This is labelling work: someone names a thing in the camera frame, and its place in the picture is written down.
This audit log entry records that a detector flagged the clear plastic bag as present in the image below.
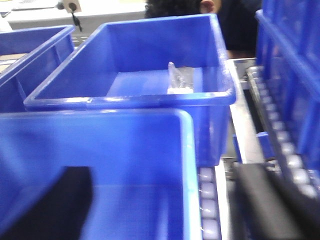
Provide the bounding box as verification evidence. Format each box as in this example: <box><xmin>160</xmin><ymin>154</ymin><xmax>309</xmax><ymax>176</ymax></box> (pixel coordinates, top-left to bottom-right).
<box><xmin>167</xmin><ymin>61</ymin><xmax>195</xmax><ymax>95</ymax></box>

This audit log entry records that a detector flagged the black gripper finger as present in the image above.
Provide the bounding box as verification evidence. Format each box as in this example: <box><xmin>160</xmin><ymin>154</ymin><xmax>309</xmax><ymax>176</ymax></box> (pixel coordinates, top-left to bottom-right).
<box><xmin>234</xmin><ymin>163</ymin><xmax>320</xmax><ymax>240</ymax></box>
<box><xmin>0</xmin><ymin>166</ymin><xmax>93</xmax><ymax>240</ymax></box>

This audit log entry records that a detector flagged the white roller track lower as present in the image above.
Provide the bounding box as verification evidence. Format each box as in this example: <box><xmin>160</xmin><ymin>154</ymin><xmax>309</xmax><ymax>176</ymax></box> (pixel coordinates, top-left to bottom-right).
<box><xmin>197</xmin><ymin>167</ymin><xmax>222</xmax><ymax>240</ymax></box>

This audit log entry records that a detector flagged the blue bin with red items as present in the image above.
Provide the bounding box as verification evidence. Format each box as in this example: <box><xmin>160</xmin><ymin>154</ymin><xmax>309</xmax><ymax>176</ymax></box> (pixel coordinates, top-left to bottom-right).
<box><xmin>255</xmin><ymin>0</ymin><xmax>320</xmax><ymax>170</ymax></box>

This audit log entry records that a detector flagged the blue bin rear left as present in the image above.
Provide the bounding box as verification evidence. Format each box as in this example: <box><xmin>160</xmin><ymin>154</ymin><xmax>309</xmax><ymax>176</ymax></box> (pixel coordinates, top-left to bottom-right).
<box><xmin>0</xmin><ymin>25</ymin><xmax>75</xmax><ymax>113</ymax></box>

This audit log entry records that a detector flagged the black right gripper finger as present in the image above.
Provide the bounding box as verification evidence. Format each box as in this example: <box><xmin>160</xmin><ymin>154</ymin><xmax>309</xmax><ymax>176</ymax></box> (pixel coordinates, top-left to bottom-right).
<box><xmin>234</xmin><ymin>163</ymin><xmax>320</xmax><ymax>240</ymax></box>

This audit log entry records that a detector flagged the white roller track right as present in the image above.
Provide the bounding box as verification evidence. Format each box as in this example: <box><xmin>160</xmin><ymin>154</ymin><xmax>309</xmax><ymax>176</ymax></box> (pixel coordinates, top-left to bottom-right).
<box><xmin>245</xmin><ymin>66</ymin><xmax>320</xmax><ymax>200</ymax></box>

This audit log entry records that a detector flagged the blue bin lower middle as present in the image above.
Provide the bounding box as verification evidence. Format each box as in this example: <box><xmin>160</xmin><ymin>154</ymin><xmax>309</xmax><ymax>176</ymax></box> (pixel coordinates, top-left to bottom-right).
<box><xmin>0</xmin><ymin>108</ymin><xmax>202</xmax><ymax>240</ymax></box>

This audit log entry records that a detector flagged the blue bin with plastic bag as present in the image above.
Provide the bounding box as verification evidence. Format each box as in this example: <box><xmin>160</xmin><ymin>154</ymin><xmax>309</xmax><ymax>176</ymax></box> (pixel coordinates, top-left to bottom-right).
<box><xmin>23</xmin><ymin>13</ymin><xmax>236</xmax><ymax>167</ymax></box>

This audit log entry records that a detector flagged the person in dark clothes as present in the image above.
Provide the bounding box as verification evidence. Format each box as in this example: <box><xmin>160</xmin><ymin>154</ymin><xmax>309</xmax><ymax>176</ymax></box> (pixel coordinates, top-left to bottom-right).
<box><xmin>144</xmin><ymin>0</ymin><xmax>263</xmax><ymax>59</ymax></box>

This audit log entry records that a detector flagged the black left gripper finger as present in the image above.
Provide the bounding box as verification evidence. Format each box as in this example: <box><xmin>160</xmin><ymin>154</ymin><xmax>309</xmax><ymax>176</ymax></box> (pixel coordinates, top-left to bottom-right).
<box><xmin>0</xmin><ymin>166</ymin><xmax>93</xmax><ymax>240</ymax></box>

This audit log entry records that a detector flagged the white roller track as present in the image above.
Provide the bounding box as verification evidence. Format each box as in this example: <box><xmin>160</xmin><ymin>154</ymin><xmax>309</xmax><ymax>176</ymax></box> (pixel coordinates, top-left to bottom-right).
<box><xmin>245</xmin><ymin>66</ymin><xmax>320</xmax><ymax>200</ymax></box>
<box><xmin>197</xmin><ymin>167</ymin><xmax>222</xmax><ymax>240</ymax></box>

